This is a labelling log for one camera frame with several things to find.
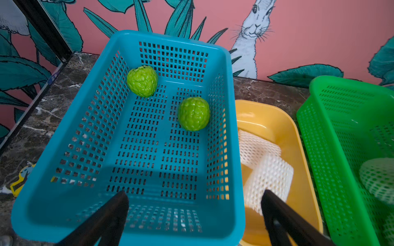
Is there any bright green plastic basket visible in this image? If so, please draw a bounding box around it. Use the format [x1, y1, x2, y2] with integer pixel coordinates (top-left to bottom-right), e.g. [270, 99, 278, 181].
[297, 76, 394, 246]

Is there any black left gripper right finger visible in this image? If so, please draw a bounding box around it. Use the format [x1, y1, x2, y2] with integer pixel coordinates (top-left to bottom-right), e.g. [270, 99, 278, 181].
[261, 190, 334, 246]

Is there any white foam net in tub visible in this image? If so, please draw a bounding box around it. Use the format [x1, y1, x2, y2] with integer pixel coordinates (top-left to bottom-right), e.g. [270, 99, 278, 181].
[243, 154, 294, 216]

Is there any yellow plastic tub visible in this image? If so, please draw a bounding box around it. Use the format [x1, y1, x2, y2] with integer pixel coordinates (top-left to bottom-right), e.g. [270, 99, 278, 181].
[236, 100, 323, 246]

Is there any white foam net sleeve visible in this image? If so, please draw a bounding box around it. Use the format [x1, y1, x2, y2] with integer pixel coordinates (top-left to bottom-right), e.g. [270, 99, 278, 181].
[359, 158, 394, 205]

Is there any green custard apple back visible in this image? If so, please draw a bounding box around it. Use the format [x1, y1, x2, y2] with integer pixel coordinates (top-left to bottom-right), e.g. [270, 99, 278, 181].
[127, 65, 159, 98]

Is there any white foam net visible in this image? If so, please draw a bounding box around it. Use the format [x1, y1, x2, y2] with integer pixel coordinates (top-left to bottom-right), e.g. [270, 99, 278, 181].
[243, 154, 294, 216]
[238, 130, 281, 169]

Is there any small yellow blue object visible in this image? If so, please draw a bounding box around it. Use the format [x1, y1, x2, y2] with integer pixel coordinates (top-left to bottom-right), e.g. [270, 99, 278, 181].
[10, 164, 36, 197]

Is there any black left frame post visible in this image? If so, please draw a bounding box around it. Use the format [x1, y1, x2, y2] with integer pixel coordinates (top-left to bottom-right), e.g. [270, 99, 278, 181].
[13, 0, 73, 62]

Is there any teal plastic basket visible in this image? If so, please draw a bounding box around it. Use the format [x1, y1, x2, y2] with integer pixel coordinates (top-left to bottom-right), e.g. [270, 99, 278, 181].
[11, 30, 245, 246]

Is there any green custard apple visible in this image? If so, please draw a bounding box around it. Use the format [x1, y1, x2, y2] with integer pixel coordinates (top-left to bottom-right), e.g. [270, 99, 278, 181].
[178, 97, 210, 131]
[127, 65, 159, 98]

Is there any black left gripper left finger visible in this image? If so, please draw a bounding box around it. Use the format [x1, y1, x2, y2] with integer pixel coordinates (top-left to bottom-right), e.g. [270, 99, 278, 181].
[57, 191, 129, 246]

